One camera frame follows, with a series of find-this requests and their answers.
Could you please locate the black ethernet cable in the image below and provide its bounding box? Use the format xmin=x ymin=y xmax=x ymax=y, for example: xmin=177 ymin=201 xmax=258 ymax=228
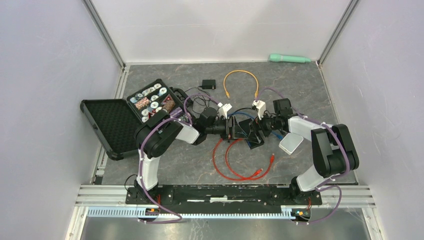
xmin=228 ymin=106 xmax=256 ymax=117

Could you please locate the blue ethernet cable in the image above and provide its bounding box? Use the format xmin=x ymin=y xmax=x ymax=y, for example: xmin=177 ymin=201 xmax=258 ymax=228
xmin=227 ymin=110 xmax=284 ymax=148

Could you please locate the white slotted cable duct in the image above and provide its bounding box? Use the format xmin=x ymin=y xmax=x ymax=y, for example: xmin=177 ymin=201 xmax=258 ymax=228
xmin=87 ymin=206 xmax=295 ymax=220

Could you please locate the white plastic box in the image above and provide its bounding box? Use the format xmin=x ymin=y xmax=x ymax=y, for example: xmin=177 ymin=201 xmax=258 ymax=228
xmin=278 ymin=132 xmax=304 ymax=155

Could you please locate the purple cable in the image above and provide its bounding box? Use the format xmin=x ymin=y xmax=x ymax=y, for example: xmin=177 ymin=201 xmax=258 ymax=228
xmin=255 ymin=87 xmax=351 ymax=226
xmin=138 ymin=93 xmax=221 ymax=225

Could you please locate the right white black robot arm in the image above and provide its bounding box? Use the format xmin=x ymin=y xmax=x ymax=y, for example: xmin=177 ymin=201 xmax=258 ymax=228
xmin=252 ymin=98 xmax=360 ymax=204

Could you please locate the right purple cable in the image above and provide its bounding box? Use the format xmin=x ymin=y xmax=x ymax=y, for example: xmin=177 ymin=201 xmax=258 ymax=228
xmin=255 ymin=87 xmax=351 ymax=226

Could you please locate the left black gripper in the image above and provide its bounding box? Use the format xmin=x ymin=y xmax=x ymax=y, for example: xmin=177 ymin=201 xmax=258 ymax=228
xmin=206 ymin=115 xmax=249 ymax=141

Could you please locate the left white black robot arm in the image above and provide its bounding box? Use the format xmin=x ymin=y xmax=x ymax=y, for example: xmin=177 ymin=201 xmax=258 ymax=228
xmin=134 ymin=107 xmax=248 ymax=204

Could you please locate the black network switch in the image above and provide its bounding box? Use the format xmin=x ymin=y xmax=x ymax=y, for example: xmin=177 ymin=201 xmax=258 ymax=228
xmin=239 ymin=119 xmax=265 ymax=150

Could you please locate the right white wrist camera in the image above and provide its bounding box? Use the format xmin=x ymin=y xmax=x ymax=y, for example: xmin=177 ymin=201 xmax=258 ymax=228
xmin=252 ymin=100 xmax=266 ymax=120

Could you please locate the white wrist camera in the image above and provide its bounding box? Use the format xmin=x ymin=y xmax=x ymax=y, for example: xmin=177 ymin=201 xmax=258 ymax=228
xmin=252 ymin=100 xmax=266 ymax=120
xmin=217 ymin=102 xmax=232 ymax=119

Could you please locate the yellow ethernet cable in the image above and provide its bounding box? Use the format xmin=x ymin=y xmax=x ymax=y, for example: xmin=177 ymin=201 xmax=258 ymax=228
xmin=223 ymin=69 xmax=260 ymax=100

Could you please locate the black power adapter with cord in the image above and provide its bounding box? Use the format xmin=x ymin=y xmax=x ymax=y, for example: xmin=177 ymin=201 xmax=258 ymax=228
xmin=183 ymin=79 xmax=217 ymax=110

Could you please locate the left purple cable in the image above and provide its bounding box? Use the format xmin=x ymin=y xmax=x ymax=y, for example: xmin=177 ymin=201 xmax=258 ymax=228
xmin=138 ymin=93 xmax=221 ymax=225

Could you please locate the red ethernet cable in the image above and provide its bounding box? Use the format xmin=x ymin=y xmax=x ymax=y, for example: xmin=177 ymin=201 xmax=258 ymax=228
xmin=211 ymin=137 xmax=276 ymax=182

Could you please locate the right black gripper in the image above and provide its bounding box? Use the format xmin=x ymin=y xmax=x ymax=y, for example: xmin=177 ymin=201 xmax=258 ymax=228
xmin=247 ymin=108 xmax=280 ymax=144

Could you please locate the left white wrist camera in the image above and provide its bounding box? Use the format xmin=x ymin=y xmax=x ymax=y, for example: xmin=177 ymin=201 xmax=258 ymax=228
xmin=217 ymin=102 xmax=232 ymax=119

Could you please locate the black poker chip case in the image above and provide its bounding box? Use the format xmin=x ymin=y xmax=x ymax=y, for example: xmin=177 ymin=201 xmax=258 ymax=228
xmin=80 ymin=78 xmax=188 ymax=161

